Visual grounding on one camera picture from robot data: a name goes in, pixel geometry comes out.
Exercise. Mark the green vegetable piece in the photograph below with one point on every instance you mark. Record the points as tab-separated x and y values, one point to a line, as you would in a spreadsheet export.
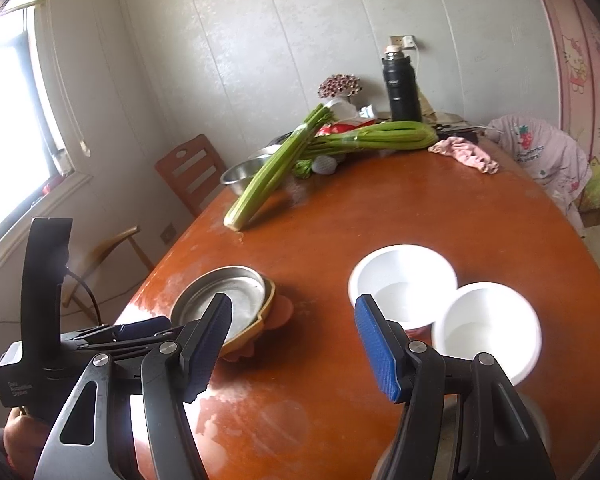
303	168

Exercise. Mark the yellow shell-shaped plate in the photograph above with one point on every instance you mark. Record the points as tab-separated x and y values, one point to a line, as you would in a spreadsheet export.
260	307

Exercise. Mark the round steel plate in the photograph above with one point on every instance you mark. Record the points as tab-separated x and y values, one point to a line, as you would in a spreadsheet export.
205	295

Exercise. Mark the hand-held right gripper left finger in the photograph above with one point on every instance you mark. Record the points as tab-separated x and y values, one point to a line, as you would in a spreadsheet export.
207	350

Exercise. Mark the banded celery bunch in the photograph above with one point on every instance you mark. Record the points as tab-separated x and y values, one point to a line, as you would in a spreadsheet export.
380	137

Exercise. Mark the pink cartoon cat wardrobe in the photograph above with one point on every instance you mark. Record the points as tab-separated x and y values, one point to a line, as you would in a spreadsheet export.
590	60

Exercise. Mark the white foam net ball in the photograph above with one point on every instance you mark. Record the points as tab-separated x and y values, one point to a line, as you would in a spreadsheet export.
325	165

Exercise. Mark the long celery bunch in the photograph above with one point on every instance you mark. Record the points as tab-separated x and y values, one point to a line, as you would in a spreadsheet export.
270	175

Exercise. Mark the slatted wooden chair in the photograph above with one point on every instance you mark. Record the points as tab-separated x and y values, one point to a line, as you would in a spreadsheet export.
190	175

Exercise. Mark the orange plastic plate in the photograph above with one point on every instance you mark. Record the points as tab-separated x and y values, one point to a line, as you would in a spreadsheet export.
280	310

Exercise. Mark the white paper bowl red print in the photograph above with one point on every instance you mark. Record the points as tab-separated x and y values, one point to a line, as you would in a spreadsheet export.
405	275
490	325

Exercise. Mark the small steel bowl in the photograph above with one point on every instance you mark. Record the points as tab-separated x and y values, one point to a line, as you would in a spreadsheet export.
240	175

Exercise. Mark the large steel bowl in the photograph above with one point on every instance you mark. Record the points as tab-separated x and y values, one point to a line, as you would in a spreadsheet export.
537	430

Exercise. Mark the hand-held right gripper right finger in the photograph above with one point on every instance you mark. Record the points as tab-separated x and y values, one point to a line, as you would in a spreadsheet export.
375	350

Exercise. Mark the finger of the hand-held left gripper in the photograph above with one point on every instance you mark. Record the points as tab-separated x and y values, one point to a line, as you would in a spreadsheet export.
135	329
130	349

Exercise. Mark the wooden armchair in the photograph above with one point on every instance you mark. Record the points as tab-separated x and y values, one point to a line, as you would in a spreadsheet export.
115	242

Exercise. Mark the pink strawberry print jacket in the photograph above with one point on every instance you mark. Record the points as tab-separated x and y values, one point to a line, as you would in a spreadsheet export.
545	160

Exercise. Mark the dark red flower bouquet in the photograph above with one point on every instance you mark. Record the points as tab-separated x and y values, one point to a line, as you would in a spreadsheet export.
339	85

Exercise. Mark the person's left hand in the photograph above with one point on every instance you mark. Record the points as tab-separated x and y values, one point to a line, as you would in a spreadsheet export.
25	440

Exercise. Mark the pink cloth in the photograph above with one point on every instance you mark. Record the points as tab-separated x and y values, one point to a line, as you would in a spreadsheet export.
462	154

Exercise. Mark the window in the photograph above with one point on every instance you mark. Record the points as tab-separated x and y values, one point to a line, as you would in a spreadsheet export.
10	125

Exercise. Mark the black thermos bottle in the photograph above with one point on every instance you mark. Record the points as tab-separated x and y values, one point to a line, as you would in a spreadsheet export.
402	90

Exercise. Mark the white wall socket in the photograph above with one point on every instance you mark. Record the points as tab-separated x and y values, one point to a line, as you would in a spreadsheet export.
402	41

